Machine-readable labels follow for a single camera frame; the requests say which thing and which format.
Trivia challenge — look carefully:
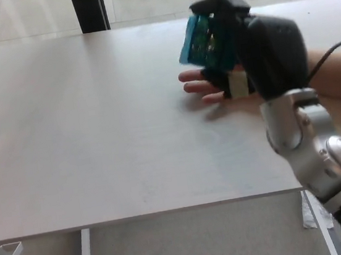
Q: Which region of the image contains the blue green cube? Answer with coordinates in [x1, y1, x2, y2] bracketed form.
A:
[174, 9, 242, 78]

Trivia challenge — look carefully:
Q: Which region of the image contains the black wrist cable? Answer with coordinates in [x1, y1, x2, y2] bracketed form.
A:
[302, 40, 341, 82]

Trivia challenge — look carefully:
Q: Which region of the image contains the person's bare forearm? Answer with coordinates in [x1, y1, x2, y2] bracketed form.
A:
[305, 46, 341, 110]

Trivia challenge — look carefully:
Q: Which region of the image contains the black vertical post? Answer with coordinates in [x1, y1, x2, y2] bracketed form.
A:
[69, 0, 112, 35]

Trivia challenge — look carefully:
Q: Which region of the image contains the white metal bracket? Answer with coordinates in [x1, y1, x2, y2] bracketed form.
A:
[0, 241, 24, 255]

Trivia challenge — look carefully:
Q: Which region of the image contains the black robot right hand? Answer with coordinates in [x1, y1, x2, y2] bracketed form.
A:
[188, 0, 314, 110]

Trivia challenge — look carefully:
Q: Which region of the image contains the person's bare hand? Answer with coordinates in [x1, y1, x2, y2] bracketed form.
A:
[177, 61, 266, 116]

